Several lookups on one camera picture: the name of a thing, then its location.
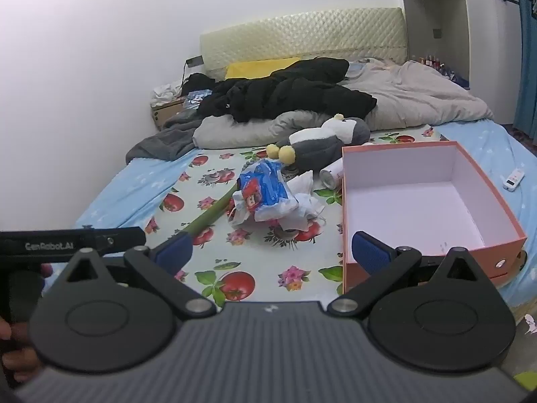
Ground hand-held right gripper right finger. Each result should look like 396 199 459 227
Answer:
327 231 489 320

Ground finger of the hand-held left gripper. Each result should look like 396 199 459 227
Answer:
92 226 147 255

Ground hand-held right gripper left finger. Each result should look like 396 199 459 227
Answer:
54 231 217 320

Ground orange cardboard box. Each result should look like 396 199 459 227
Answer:
341 140 528 295

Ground blue tissue packet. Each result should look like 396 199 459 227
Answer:
229 160 301 226

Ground person's left hand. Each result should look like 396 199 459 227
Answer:
0 262 54 384

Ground green massage hammer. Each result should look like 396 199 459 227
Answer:
181 157 266 240

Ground light blue bedsheet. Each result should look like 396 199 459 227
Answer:
73 119 537 337

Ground fruit print sheet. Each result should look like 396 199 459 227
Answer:
142 123 450 305

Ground white spray can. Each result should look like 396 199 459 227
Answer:
319 159 345 190

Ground dark grey blanket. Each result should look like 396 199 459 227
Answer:
125 111 210 165

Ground grey white penguin plush toy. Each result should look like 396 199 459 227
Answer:
266 113 372 174

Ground wooden nightstand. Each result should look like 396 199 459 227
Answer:
150 96 188 131

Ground blue plastic packets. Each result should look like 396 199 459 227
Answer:
184 88 213 110

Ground white remote control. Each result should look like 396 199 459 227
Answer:
502 168 526 192

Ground light grey duvet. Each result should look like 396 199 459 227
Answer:
192 57 495 150

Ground black cloth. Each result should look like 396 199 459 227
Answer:
181 72 217 95

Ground black puffer jacket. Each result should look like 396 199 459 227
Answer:
197 57 378 124

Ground row of small bottles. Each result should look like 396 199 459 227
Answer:
413 52 469 89

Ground yellow pillow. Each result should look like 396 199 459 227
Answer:
225 57 302 81

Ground yellow-green object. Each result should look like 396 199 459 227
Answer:
514 370 537 400

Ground cream quilted headboard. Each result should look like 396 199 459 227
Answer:
199 7 409 83

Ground white wardrobe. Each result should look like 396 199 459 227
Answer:
396 0 523 125

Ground blue curtain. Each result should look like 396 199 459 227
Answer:
514 0 537 137

